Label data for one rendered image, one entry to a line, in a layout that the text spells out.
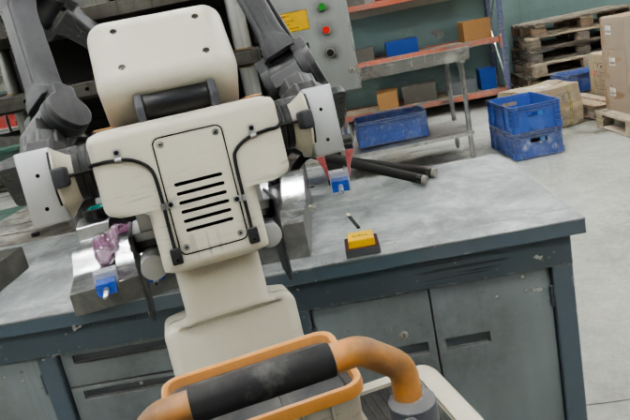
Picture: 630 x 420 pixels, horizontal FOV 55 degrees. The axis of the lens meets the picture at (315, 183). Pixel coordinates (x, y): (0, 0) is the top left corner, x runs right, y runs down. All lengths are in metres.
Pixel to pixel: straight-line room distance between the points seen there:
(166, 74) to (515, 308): 1.03
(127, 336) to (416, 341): 0.71
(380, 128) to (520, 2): 3.65
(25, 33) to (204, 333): 0.64
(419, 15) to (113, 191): 7.35
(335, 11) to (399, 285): 1.11
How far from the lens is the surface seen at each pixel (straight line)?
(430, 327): 1.56
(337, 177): 1.54
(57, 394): 1.75
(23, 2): 1.34
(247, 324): 1.03
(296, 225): 1.44
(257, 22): 1.18
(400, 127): 5.21
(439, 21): 8.13
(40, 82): 1.16
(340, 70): 2.25
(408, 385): 0.70
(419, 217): 1.60
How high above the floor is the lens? 1.32
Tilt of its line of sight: 14 degrees down
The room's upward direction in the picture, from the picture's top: 12 degrees counter-clockwise
